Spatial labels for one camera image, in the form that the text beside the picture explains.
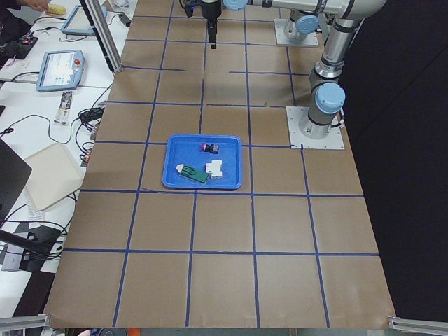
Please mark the beige plastic tray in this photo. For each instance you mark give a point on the beige plastic tray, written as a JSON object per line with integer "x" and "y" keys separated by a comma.
{"x": 54, "y": 175}

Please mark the green circuit board module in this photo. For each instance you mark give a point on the green circuit board module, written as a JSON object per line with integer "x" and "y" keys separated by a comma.
{"x": 192, "y": 173}

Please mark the aluminium frame post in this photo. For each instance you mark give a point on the aluminium frame post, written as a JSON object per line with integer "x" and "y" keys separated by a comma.
{"x": 95, "y": 16}

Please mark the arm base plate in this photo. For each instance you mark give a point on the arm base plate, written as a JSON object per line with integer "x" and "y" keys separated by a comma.
{"x": 304, "y": 134}
{"x": 287, "y": 35}

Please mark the far teach pendant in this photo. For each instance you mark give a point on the far teach pendant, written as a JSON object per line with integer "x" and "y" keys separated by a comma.
{"x": 77, "y": 23}

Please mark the teach pendant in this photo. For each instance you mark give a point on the teach pendant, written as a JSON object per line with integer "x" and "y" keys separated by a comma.
{"x": 77, "y": 23}
{"x": 60, "y": 70}

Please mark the red emergency stop button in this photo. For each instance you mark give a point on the red emergency stop button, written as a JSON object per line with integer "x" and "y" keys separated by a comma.
{"x": 210, "y": 148}

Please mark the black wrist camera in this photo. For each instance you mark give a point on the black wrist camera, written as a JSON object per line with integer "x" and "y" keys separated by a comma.
{"x": 188, "y": 6}

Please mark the black power adapter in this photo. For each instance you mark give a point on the black power adapter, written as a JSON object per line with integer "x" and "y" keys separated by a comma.
{"x": 91, "y": 114}

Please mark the near teach pendant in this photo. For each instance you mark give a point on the near teach pendant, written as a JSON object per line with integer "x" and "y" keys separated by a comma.
{"x": 60, "y": 70}

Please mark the blue plastic tray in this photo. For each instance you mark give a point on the blue plastic tray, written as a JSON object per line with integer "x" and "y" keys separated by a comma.
{"x": 186, "y": 149}

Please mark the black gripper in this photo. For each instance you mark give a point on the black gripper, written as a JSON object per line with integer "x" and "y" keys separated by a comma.
{"x": 210, "y": 9}

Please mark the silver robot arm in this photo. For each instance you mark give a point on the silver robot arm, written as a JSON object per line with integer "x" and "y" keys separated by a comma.
{"x": 327, "y": 95}
{"x": 299, "y": 29}

